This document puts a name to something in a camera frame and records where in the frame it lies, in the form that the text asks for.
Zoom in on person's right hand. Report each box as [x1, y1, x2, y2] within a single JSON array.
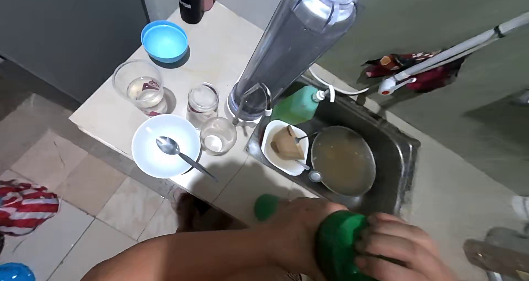
[[354, 212, 458, 281]]

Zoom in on person's left hand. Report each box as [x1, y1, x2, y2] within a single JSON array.
[[264, 197, 350, 281]]

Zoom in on green round container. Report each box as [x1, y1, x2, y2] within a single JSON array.
[[315, 210, 379, 281]]

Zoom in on person's left forearm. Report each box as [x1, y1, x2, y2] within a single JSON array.
[[80, 227, 286, 281]]

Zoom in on round pot with murky water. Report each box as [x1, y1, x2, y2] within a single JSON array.
[[310, 126, 377, 197]]

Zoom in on metal sink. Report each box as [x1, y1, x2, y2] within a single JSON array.
[[244, 75, 421, 216]]

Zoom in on white rectangular bowl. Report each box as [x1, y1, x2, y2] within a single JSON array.
[[261, 120, 310, 177]]

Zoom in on green round lid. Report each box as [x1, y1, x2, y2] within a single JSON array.
[[254, 194, 280, 222]]

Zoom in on brown curved piece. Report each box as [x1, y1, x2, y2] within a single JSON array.
[[270, 125, 305, 161]]

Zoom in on green dish soap bottle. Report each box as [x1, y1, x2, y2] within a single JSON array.
[[271, 85, 326, 126]]

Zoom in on dark red cloth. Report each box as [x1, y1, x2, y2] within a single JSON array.
[[361, 49, 470, 94]]

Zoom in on curved metal faucet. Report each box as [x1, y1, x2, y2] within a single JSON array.
[[232, 83, 273, 126]]

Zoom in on small clear drinking glass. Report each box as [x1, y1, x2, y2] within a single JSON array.
[[200, 117, 238, 156]]

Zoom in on person's legs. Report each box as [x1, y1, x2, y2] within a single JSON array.
[[175, 189, 249, 234]]

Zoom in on white pipe with red dot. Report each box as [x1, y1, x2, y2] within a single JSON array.
[[378, 12, 529, 96]]

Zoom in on transparent cylindrical water dispenser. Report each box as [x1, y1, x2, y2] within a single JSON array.
[[227, 0, 358, 122]]

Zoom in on clear glass jar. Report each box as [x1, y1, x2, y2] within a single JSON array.
[[186, 82, 220, 129]]

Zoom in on white round bowl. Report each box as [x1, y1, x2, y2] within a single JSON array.
[[131, 114, 201, 179]]

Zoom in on large clear glass cup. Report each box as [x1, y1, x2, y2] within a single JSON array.
[[112, 59, 168, 117]]

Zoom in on blue bowl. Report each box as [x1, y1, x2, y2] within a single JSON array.
[[141, 20, 189, 64]]

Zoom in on black bottle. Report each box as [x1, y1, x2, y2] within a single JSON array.
[[177, 0, 205, 25]]

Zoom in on red white striped cloth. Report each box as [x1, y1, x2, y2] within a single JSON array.
[[0, 179, 60, 236]]

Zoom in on blue plastic basin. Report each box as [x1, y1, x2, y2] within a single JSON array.
[[0, 262, 36, 281]]

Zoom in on grey cabinet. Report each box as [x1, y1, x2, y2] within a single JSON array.
[[0, 0, 150, 111]]

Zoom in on brown flat handle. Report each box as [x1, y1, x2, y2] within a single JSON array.
[[463, 239, 529, 278]]

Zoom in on white thin hose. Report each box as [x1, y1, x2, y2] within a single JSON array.
[[308, 66, 369, 103]]

